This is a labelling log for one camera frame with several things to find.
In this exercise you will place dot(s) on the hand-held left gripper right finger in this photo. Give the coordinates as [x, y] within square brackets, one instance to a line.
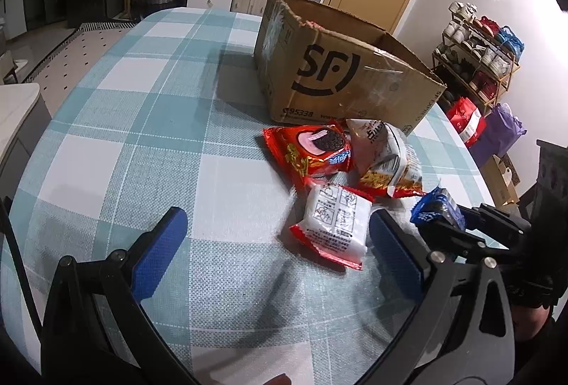
[395, 256]

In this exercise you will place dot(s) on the red sneakers pair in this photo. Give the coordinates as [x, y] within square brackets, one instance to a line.
[486, 25]

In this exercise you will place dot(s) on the brown cardboard box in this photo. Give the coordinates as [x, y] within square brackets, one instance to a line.
[355, 70]

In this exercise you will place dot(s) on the red cookie snack packet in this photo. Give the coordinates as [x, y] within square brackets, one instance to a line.
[301, 154]

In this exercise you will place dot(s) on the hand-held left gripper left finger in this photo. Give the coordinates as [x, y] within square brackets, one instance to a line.
[159, 252]

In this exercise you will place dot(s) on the open carton with paper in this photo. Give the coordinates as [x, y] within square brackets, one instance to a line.
[499, 180]

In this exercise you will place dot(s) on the purple bag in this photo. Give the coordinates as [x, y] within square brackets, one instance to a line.
[497, 136]

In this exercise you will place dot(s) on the white red-edged snack packet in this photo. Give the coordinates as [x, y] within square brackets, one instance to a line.
[337, 225]

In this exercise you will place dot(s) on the beige patterned rug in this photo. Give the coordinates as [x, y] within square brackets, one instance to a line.
[66, 56]

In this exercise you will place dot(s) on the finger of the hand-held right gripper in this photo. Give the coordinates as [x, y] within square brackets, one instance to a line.
[452, 238]
[492, 216]

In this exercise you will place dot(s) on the teal plaid tablecloth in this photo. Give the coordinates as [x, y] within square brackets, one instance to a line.
[133, 145]

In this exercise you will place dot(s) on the blue snack packet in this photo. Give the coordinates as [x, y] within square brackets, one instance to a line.
[432, 207]

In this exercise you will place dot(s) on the blue sneakers pair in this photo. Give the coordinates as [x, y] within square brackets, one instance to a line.
[510, 39]

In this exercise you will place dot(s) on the white sneakers pair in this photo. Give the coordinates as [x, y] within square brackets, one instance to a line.
[461, 10]

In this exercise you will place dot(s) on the metal shoe rack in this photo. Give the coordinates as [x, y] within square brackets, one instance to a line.
[475, 65]

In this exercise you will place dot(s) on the grey white side cabinet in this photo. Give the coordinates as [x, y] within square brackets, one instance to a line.
[17, 123]

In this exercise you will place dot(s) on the red shopping bag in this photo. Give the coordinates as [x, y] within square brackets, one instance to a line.
[466, 121]

